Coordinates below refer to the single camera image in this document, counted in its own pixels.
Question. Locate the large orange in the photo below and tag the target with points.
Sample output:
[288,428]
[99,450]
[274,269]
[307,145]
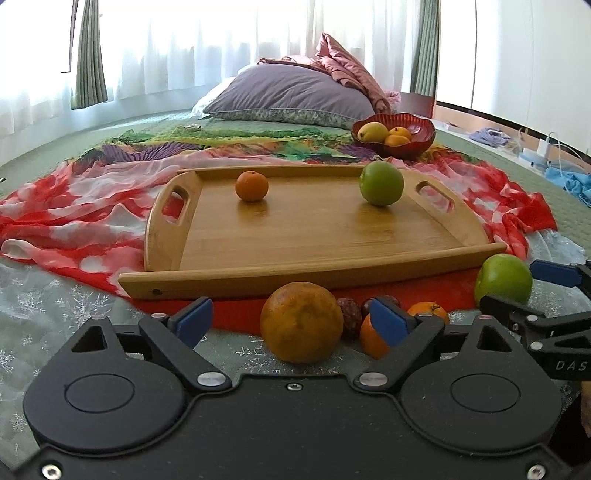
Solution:
[301,323]

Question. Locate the green curtain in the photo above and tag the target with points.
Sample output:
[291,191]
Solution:
[425,46]
[87,55]

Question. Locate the blue cloth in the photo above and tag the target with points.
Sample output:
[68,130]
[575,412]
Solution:
[570,180]

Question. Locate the purple pillow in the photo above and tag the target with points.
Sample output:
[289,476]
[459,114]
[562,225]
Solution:
[286,92]

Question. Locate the purple cloth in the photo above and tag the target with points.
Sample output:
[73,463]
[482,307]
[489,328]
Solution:
[489,137]

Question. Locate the red glass bowl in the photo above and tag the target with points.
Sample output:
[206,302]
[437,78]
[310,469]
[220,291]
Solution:
[415,144]

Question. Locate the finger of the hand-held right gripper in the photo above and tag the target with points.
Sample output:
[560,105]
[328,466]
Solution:
[517,311]
[554,272]

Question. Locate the red jujube date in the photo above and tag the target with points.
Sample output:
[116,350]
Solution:
[348,318]
[392,301]

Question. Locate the colourful floral cloth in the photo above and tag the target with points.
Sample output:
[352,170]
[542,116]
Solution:
[508,166]

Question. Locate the green apple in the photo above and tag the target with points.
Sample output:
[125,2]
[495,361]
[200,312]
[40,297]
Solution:
[382,183]
[503,281]

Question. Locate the small mandarin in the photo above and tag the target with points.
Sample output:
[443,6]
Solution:
[251,186]
[400,132]
[369,342]
[397,141]
[427,310]

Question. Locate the sheer snowflake cloth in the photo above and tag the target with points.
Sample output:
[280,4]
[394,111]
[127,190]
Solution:
[46,314]

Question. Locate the pink quilt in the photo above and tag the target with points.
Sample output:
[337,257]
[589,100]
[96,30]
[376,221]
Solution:
[346,64]

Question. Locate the white charger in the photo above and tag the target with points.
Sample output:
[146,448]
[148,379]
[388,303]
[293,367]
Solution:
[545,145]

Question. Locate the wooden serving tray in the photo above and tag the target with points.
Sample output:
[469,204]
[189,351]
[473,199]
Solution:
[300,230]

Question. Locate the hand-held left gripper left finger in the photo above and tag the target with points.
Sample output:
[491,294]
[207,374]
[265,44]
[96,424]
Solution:
[194,321]

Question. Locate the white pillow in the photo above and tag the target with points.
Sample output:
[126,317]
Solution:
[207,99]

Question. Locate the white sheer curtain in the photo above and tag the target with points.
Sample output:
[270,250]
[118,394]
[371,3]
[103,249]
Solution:
[207,41]

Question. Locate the yellow pear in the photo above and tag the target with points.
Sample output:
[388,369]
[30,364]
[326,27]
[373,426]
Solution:
[375,132]

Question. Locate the white wardrobe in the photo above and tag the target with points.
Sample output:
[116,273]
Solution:
[508,55]

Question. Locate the colourful printed scarf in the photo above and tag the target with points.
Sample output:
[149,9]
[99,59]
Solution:
[69,207]

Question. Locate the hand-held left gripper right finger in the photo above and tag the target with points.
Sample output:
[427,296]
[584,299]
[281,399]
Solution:
[390,325]

